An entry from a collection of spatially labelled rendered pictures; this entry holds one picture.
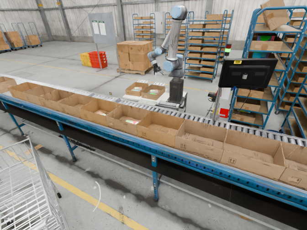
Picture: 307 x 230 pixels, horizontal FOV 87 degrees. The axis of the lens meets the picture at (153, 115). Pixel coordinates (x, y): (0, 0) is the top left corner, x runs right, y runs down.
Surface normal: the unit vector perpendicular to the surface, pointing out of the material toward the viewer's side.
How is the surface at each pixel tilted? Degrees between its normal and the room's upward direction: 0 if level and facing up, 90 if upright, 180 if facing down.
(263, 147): 90
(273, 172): 91
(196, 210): 0
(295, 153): 90
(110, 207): 0
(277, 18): 91
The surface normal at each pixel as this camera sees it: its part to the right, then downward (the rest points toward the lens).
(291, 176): -0.47, 0.49
